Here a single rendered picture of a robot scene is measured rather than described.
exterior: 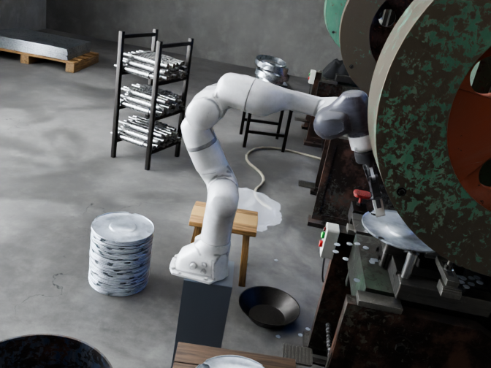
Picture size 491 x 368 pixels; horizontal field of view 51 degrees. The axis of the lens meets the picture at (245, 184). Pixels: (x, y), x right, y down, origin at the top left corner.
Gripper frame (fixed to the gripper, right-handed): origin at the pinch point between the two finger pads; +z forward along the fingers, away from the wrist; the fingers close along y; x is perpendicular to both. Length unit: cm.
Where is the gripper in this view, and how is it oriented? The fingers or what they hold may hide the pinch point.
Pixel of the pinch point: (378, 206)
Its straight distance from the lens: 172.0
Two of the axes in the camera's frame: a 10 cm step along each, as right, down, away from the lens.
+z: 2.9, 8.9, 3.5
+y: -0.7, 3.9, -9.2
